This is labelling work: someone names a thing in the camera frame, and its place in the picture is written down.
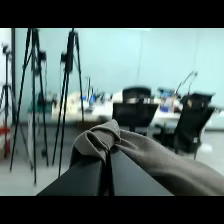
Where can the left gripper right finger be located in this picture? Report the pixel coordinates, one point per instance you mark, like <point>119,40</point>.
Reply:
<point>133,180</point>

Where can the white desk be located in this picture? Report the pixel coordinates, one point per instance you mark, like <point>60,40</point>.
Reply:
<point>110,110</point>

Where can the grey-brown garment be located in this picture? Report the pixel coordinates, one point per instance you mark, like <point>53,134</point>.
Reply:
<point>160,160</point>

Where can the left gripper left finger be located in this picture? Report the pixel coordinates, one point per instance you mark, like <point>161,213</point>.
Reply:
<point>78,181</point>

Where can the black tripod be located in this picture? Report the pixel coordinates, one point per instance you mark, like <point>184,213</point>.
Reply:
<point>68,83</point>
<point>6,100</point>
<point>33,83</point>

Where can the black office chair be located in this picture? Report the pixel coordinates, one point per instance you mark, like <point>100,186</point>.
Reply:
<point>135,111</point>
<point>191,123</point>

